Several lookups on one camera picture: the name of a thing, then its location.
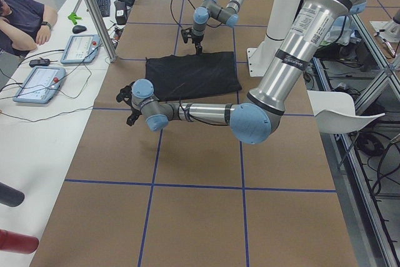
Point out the black keyboard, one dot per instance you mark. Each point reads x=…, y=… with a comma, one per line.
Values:
x=104, y=7

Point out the aluminium frame post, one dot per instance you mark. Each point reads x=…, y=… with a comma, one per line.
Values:
x=101, y=29

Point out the near teach pendant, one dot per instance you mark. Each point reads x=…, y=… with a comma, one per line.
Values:
x=41, y=85

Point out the far teach pendant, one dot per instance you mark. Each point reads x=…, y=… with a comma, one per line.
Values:
x=81, y=49

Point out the black bottle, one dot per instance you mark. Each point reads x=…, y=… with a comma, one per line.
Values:
x=9, y=196

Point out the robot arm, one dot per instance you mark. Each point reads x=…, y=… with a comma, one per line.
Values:
x=303, y=24
x=210, y=9

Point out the teach pendant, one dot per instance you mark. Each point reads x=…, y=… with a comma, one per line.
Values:
x=81, y=49
x=41, y=85

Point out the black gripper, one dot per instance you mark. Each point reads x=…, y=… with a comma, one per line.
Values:
x=197, y=39
x=134, y=111

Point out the white plastic chair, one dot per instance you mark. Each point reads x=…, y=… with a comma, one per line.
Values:
x=335, y=112

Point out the black computer mouse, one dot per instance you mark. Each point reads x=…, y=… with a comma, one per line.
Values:
x=79, y=29

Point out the black graphic t-shirt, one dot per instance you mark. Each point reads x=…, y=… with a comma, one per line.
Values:
x=193, y=76

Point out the black power adapter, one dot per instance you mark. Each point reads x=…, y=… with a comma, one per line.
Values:
x=39, y=62

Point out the seated person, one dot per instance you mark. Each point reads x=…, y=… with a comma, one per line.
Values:
x=25, y=24

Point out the red bottle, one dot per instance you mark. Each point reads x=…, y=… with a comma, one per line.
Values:
x=18, y=243

